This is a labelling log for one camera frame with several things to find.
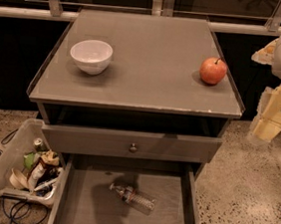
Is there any clear plastic water bottle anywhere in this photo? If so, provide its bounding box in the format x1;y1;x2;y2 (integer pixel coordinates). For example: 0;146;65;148
110;183;157;215

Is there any grey drawer cabinet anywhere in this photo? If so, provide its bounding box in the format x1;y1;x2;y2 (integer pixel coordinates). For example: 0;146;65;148
13;1;255;224

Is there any top drawer with knob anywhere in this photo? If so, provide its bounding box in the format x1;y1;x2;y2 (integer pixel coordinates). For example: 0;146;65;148
42;124;221;163

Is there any open middle drawer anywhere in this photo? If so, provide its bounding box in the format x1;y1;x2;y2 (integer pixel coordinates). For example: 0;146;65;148
47;154;200;224

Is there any white squeeze bottle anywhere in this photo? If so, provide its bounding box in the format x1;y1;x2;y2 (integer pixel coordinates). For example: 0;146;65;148
28;162;46;192

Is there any red apple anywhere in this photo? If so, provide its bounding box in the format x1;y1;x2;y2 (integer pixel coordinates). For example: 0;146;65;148
199;58;227;86

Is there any white ceramic bowl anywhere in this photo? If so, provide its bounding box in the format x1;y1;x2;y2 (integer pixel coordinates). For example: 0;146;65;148
70;40;113;75

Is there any crumpled brown paper bag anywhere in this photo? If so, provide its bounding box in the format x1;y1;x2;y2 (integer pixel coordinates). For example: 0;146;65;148
41;150;60;166

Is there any small metal can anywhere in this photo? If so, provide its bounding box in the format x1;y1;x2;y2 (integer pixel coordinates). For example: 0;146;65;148
33;138;47;152

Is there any green packet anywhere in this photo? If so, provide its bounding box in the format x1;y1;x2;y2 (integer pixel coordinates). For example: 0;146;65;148
23;152;35;169

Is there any metal railing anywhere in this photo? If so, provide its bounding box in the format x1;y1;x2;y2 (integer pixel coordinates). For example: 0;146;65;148
0;0;281;36

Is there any small white cup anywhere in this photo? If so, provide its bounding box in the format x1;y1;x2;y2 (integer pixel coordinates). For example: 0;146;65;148
9;168;29;190

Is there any translucent plastic bin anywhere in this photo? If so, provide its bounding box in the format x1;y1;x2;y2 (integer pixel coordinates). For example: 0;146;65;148
0;118;57;207

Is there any blue coiled cable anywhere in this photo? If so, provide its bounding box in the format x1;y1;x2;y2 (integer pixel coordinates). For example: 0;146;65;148
0;196;51;224

